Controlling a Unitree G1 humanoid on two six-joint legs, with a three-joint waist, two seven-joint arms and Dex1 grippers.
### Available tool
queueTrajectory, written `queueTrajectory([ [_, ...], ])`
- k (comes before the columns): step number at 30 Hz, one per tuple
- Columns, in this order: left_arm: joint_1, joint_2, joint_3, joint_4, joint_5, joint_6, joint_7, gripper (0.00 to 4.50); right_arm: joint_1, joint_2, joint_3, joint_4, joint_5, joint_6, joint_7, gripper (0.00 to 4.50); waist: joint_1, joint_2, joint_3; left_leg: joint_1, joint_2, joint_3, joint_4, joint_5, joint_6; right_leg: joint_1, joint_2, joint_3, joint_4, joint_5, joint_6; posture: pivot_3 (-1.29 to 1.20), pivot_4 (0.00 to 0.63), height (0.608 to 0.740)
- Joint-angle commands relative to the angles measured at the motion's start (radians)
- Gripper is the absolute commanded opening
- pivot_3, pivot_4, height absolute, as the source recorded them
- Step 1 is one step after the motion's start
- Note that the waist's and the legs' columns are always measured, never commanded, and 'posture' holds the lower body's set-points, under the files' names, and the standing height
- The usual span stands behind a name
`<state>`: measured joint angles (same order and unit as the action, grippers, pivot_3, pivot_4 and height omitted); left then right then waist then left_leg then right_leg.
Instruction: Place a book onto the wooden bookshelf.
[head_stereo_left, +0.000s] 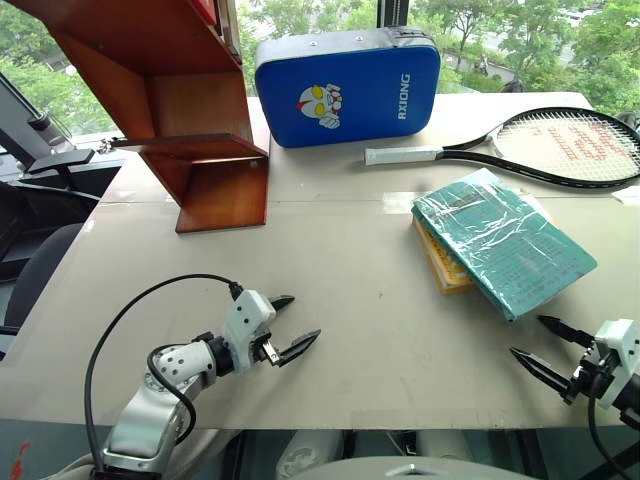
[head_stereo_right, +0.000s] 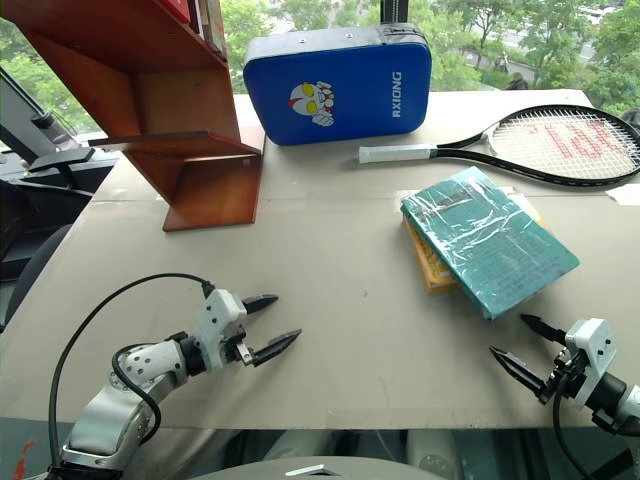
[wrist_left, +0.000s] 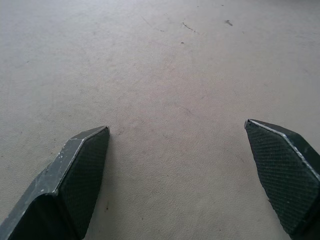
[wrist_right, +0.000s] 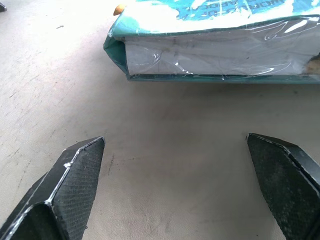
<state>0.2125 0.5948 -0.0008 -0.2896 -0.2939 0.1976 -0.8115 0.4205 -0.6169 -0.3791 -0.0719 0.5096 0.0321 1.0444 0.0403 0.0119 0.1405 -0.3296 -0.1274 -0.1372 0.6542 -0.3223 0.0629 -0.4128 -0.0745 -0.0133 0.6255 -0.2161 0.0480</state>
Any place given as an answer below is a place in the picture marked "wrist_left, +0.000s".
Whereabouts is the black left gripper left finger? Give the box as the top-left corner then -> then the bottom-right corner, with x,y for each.
0,125 -> 111,240

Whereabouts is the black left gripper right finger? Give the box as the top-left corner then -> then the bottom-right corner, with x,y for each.
244,118 -> 320,240

